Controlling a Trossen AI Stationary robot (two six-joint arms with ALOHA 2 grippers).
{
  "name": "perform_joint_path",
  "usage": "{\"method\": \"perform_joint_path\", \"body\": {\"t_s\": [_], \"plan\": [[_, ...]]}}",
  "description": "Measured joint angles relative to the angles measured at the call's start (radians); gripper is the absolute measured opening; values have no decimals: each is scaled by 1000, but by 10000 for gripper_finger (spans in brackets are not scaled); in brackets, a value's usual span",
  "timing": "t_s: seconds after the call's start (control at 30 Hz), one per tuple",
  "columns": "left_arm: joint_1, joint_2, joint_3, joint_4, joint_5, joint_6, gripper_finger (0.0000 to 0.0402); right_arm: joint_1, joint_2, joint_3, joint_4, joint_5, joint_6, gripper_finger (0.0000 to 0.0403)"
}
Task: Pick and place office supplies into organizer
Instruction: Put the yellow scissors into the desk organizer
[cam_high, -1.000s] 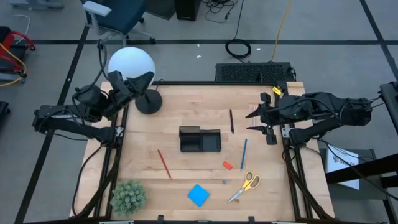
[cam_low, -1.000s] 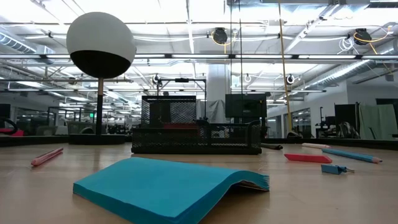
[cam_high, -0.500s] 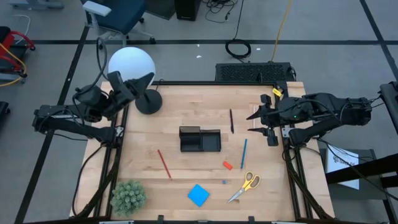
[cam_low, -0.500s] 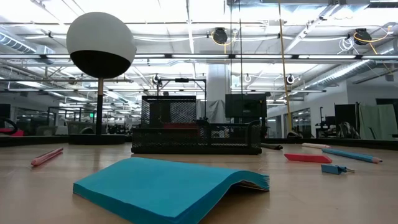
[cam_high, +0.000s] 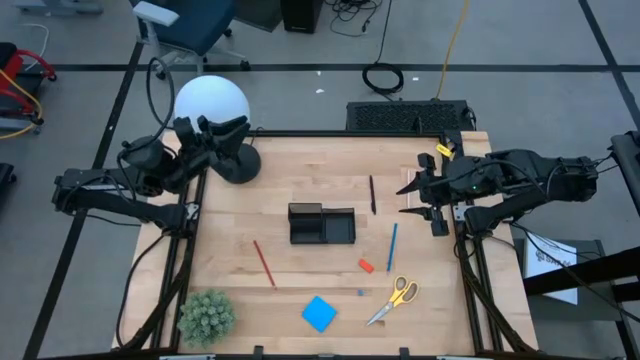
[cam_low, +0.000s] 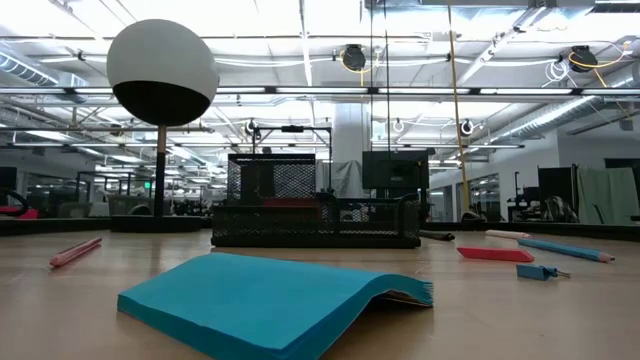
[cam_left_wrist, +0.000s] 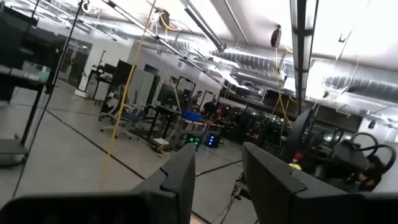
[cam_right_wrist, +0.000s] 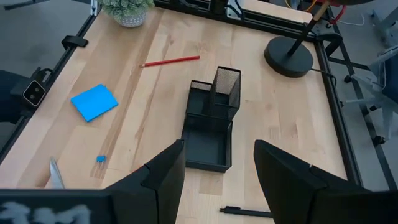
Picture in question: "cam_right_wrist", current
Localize blue sticky note pad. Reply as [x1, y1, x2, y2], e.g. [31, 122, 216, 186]
[70, 83, 119, 123]

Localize black mesh desk organizer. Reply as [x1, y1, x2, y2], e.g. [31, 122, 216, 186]
[181, 65, 242, 174]

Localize white globe lamp black base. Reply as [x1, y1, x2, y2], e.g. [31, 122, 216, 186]
[264, 0, 331, 78]

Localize black pen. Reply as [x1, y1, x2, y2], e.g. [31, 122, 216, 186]
[220, 205, 273, 218]

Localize green potted plant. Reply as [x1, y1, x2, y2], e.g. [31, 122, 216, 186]
[101, 0, 155, 28]

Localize red pencil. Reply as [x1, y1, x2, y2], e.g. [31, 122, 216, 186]
[139, 55, 201, 68]

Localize black frame clamp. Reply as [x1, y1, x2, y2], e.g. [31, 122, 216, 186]
[61, 35, 89, 50]

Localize blue office chair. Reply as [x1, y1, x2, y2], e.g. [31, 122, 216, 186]
[343, 43, 398, 147]

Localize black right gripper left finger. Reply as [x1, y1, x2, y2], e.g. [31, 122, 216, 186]
[104, 139, 187, 224]

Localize blue binder clip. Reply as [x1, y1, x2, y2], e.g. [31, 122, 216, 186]
[95, 154, 107, 170]

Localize red cart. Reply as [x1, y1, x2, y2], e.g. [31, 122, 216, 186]
[322, 0, 348, 25]

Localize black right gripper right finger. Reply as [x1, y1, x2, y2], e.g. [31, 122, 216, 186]
[253, 139, 370, 224]

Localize black table frame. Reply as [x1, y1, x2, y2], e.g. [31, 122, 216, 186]
[0, 0, 398, 191]

